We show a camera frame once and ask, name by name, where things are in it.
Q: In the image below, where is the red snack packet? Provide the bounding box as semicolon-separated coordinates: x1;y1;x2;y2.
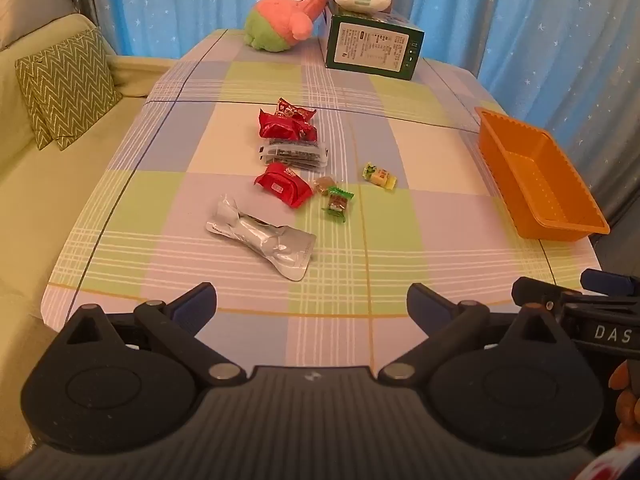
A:
258;109;306;140
254;162;314;209

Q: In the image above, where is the clear dark snack bar packet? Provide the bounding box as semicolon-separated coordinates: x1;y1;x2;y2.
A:
260;154;322;170
259;140;329;160

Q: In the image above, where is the light green sofa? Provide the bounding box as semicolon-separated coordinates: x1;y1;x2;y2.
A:
0;12;178;461

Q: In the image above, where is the person's right hand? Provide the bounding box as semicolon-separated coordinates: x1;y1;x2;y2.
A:
608;361;640;444

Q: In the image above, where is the grey cushion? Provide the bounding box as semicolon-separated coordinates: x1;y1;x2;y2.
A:
0;0;77;50

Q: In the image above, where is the pink star plush toy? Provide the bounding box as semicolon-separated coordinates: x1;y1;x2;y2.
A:
244;0;333;52

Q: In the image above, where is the orange plastic tray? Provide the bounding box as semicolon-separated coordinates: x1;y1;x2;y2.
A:
474;106;611;244

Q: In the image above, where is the green cardboard box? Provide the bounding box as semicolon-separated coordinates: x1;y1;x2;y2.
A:
324;7;426;82

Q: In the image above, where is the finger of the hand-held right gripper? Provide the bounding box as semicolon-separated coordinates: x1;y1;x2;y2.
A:
512;276;597;311
580;268;640;297

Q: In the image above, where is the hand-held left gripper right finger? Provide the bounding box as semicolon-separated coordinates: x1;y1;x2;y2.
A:
377;282;567;387

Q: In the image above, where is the yellow green candy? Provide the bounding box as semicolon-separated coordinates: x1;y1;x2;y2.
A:
362;162;398;190

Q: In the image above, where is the green zigzag cushion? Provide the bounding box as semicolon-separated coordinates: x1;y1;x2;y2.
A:
15;27;123;152

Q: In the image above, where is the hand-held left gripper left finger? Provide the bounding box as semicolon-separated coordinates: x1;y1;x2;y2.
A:
65;281;247;387

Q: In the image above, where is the silver foil pouch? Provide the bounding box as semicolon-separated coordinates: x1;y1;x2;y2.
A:
205;194;317;282

